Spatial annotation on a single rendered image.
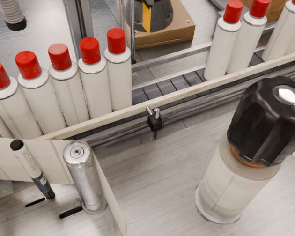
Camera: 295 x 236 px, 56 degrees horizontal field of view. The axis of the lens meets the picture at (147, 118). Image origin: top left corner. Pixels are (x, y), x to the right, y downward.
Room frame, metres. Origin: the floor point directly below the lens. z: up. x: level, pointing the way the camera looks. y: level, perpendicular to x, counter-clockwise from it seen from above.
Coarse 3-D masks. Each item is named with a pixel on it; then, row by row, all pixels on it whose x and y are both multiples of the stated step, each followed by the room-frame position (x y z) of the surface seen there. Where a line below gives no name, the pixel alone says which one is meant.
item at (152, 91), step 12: (252, 60) 0.60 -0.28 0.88; (192, 72) 0.54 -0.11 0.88; (264, 72) 0.55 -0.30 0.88; (156, 84) 0.49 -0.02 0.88; (168, 84) 0.49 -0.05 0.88; (180, 84) 0.49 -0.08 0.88; (192, 84) 0.49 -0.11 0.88; (228, 84) 0.50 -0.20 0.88; (132, 96) 0.44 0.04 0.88; (144, 96) 0.44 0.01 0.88; (156, 96) 0.45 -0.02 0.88; (192, 96) 0.45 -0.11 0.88; (120, 120) 0.37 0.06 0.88; (84, 132) 0.33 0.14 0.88; (96, 132) 0.34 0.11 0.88
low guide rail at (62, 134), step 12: (276, 60) 0.56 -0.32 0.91; (288, 60) 0.57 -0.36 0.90; (240, 72) 0.51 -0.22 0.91; (252, 72) 0.52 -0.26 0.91; (204, 84) 0.46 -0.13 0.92; (216, 84) 0.47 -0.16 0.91; (168, 96) 0.42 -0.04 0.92; (180, 96) 0.43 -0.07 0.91; (132, 108) 0.38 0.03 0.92; (144, 108) 0.39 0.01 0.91; (96, 120) 0.34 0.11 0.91; (108, 120) 0.35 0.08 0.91; (60, 132) 0.31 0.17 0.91; (72, 132) 0.31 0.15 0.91
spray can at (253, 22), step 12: (264, 0) 0.54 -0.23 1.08; (252, 12) 0.54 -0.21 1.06; (264, 12) 0.53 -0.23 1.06; (252, 24) 0.52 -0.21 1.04; (264, 24) 0.53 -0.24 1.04; (240, 36) 0.54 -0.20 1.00; (252, 36) 0.52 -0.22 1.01; (240, 48) 0.53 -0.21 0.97; (252, 48) 0.52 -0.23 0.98; (240, 60) 0.52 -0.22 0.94; (228, 72) 0.53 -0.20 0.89
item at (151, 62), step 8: (272, 24) 0.64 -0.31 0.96; (264, 32) 0.62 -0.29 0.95; (192, 48) 0.53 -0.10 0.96; (200, 48) 0.53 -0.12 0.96; (208, 48) 0.54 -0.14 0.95; (168, 56) 0.50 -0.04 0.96; (176, 56) 0.50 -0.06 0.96; (184, 56) 0.51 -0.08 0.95; (136, 64) 0.47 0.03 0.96; (144, 64) 0.47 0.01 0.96; (152, 64) 0.48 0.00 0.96; (160, 64) 0.48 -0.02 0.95
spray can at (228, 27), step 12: (228, 12) 0.51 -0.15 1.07; (240, 12) 0.51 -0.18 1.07; (228, 24) 0.51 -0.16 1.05; (240, 24) 0.52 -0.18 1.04; (216, 36) 0.51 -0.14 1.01; (228, 36) 0.50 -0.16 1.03; (216, 48) 0.51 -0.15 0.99; (228, 48) 0.50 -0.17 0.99; (216, 60) 0.50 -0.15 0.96; (228, 60) 0.50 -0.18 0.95; (204, 72) 0.52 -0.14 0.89; (216, 72) 0.50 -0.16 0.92
